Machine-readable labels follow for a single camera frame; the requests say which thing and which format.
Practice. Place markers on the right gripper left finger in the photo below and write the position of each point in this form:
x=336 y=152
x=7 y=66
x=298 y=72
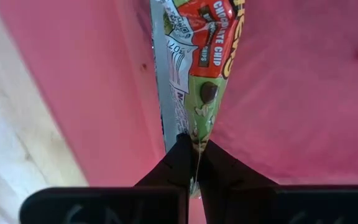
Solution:
x=172 y=171

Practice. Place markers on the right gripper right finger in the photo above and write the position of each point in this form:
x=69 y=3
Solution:
x=222 y=177

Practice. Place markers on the red green chewy granola bar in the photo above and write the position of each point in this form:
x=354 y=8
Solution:
x=204 y=62

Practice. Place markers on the translucent pink shallow bin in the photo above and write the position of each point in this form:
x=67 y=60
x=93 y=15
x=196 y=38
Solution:
x=291 y=109

